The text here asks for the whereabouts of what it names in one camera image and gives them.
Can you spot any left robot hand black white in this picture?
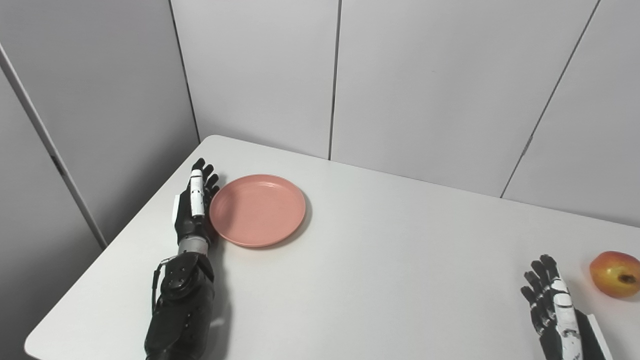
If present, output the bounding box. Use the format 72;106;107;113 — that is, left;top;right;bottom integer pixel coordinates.
171;158;221;246

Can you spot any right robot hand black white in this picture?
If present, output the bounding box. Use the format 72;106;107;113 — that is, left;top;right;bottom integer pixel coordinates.
520;254;614;360

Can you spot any pink round plate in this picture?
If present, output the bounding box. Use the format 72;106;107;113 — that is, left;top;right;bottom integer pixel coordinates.
209;174;307;248

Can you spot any red yellow apple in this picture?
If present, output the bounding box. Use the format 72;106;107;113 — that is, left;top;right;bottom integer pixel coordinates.
589;251;640;299

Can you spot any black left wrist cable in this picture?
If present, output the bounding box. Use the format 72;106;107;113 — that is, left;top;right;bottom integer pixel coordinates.
151;256;179;317

